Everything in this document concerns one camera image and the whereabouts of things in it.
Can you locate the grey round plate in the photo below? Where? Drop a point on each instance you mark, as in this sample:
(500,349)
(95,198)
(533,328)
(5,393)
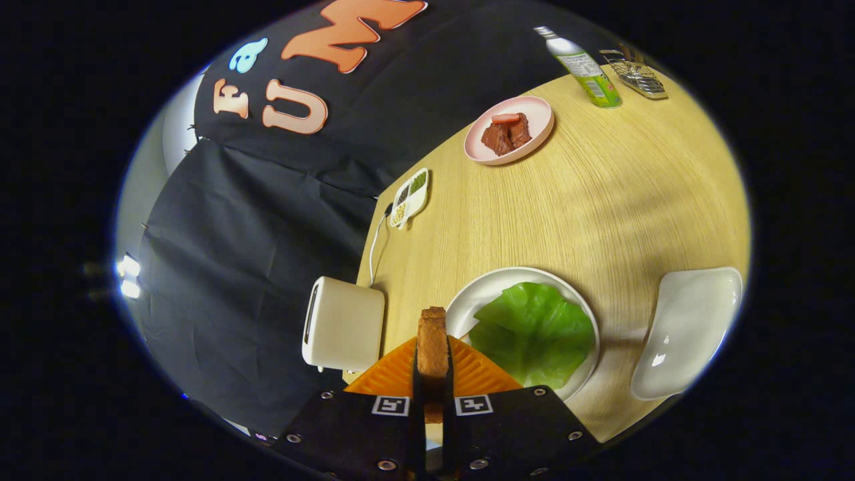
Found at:
(481,294)

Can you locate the dark seeds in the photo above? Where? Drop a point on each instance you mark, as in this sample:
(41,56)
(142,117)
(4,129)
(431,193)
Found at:
(403,194)

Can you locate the white square plate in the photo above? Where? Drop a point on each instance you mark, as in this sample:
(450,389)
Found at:
(688,327)

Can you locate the red sausage piece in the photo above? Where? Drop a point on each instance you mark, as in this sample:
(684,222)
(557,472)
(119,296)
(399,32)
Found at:
(505,118)

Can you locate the white divided condiment dish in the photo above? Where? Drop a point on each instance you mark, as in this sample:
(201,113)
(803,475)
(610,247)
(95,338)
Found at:
(412,198)

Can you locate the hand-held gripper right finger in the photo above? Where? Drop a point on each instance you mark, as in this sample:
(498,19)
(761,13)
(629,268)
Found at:
(449,391)

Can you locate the brown meat chunk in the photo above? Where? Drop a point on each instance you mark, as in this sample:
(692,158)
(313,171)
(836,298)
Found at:
(497,140)
(520,132)

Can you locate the yellow beans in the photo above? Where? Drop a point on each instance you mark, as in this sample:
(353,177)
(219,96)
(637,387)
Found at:
(398,214)

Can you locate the green lettuce leaf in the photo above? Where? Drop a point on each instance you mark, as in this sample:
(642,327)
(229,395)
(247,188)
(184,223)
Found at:
(534,334)

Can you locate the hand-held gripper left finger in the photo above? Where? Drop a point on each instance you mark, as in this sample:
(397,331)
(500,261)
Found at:
(418,391)

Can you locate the green herb flakes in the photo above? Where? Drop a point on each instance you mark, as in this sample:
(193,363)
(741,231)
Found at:
(418,182)

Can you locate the pink round plate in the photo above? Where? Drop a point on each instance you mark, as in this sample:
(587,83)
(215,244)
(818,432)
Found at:
(534,117)

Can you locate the green label bottle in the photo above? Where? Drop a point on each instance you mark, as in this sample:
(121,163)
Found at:
(591,77)

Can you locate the toasted bread slice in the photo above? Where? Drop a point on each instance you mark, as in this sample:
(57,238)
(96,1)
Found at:
(433,347)

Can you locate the cream toaster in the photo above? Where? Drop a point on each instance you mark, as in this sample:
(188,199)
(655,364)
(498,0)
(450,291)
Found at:
(347,324)

